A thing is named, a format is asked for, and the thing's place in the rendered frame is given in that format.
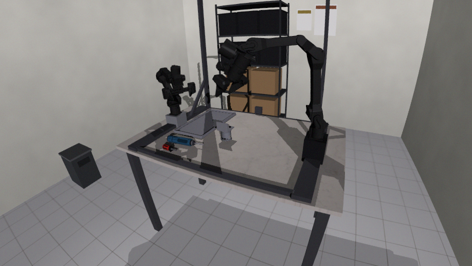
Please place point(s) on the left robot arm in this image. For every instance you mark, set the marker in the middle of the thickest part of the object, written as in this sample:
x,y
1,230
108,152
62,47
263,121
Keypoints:
x,y
315,57

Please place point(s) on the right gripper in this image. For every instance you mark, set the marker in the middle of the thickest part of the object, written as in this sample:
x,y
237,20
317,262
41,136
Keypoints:
x,y
178,89

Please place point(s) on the blue electric screwdriver barrel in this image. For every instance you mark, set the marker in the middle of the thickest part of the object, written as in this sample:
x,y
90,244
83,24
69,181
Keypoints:
x,y
182,140

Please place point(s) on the red screwdriver handle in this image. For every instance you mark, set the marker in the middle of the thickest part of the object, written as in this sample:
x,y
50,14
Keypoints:
x,y
168,147

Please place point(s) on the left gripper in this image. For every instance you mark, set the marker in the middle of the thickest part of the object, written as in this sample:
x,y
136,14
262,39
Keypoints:
x,y
234,76

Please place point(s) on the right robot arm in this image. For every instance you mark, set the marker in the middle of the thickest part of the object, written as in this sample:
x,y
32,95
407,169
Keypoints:
x,y
166,77

